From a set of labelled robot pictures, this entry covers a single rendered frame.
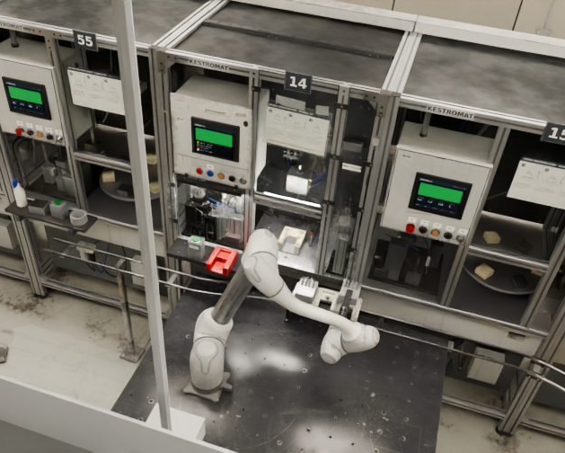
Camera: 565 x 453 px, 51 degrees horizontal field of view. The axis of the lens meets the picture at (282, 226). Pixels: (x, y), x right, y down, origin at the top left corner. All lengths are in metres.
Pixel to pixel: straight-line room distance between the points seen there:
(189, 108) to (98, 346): 1.89
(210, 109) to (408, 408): 1.74
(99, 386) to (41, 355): 0.48
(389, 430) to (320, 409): 0.34
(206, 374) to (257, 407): 0.31
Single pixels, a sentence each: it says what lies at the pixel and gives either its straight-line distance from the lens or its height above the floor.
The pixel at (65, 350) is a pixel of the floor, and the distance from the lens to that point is 4.20.
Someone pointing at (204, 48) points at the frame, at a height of 2.01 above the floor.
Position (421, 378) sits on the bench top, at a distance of 3.22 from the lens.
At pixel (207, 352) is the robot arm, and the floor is 0.95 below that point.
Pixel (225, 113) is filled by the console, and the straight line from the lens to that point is 2.87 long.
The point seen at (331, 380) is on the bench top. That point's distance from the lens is 3.10.
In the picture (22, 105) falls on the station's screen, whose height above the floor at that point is 1.59.
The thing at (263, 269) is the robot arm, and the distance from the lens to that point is 2.46.
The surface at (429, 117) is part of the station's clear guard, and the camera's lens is 2.66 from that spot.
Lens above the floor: 3.15
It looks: 39 degrees down
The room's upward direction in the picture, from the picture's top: 5 degrees clockwise
